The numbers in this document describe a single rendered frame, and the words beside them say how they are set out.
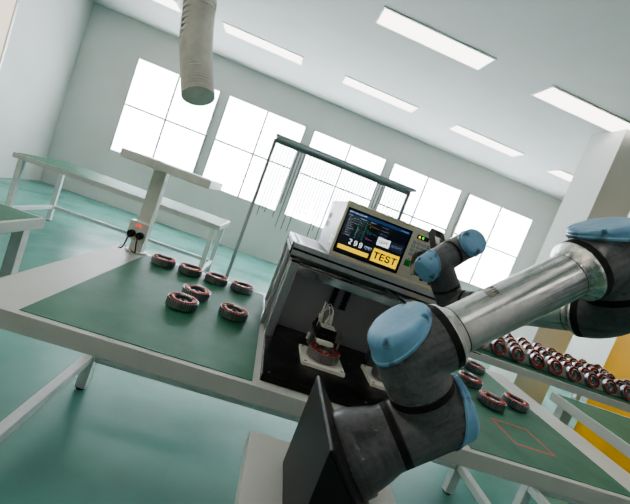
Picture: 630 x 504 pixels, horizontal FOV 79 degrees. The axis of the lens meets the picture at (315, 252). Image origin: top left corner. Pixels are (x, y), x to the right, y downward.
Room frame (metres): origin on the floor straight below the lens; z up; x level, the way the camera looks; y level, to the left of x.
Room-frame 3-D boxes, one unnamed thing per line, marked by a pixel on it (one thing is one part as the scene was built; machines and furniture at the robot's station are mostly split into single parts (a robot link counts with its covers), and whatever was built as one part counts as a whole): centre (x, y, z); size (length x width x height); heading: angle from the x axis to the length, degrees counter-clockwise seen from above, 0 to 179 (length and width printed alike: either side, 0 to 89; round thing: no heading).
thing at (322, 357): (1.27, -0.15, 0.80); 0.11 x 0.11 x 0.04
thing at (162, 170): (1.74, 0.71, 0.98); 0.37 x 0.35 x 0.46; 98
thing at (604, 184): (4.69, -2.89, 1.65); 0.50 x 0.45 x 3.30; 8
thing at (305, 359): (1.27, -0.15, 0.78); 0.15 x 0.15 x 0.01; 8
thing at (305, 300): (1.54, -0.23, 0.92); 0.66 x 0.01 x 0.30; 98
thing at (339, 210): (1.61, -0.24, 1.22); 0.44 x 0.39 x 0.20; 98
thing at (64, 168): (4.33, 2.13, 0.37); 2.10 x 0.90 x 0.75; 98
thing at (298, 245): (1.61, -0.22, 1.09); 0.68 x 0.44 x 0.05; 98
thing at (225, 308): (1.44, 0.21, 0.77); 0.11 x 0.11 x 0.04
